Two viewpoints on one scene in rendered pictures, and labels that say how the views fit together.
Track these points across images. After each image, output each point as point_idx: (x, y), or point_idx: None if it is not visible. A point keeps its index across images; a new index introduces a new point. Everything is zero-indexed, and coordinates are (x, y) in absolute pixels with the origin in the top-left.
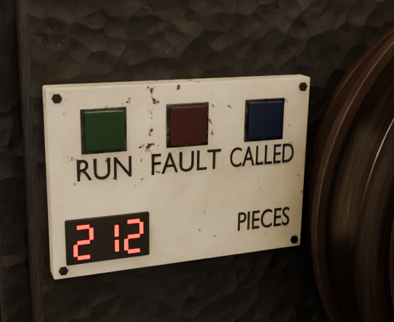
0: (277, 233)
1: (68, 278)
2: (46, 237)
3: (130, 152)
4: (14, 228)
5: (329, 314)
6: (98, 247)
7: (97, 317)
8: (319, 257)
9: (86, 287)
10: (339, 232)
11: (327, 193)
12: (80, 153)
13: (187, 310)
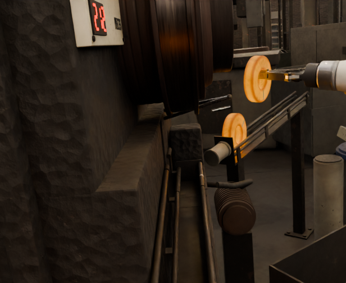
0: (120, 35)
1: (81, 55)
2: (71, 17)
3: None
4: (0, 40)
5: (162, 66)
6: (98, 23)
7: (91, 88)
8: (158, 31)
9: (85, 63)
10: (169, 10)
11: None
12: None
13: (105, 86)
